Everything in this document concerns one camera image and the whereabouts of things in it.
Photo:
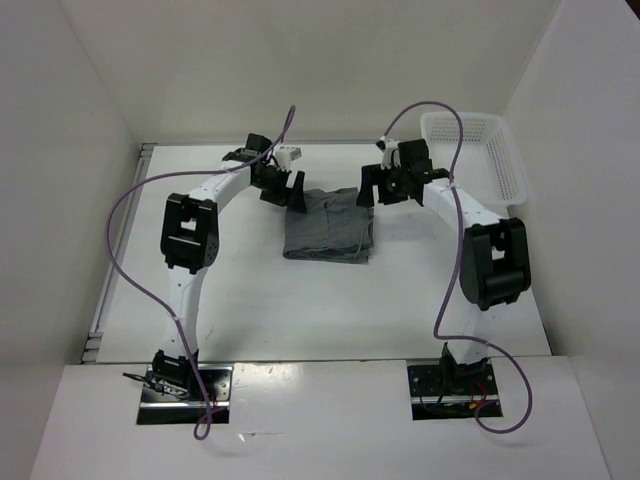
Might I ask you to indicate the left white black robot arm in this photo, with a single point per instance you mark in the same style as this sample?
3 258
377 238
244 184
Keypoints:
190 243

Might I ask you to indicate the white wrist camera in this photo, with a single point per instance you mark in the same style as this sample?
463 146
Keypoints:
284 156
390 153

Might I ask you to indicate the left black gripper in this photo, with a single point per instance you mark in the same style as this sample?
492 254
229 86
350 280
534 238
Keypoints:
285 196

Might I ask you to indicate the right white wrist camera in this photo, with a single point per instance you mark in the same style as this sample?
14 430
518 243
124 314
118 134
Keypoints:
390 153

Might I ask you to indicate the white perforated plastic basket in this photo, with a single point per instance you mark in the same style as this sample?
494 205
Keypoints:
489 165

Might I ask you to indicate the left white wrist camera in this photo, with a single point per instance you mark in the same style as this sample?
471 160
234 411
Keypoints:
284 156

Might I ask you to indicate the grey shorts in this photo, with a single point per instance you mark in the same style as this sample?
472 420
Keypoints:
332 229

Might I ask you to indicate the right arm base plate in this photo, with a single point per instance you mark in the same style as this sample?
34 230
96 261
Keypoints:
435 398

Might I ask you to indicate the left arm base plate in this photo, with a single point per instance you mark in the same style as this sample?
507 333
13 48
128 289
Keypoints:
163 404

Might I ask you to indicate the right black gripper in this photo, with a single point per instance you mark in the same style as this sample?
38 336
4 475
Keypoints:
372 174

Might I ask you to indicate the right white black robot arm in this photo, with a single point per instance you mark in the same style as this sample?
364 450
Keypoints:
491 268

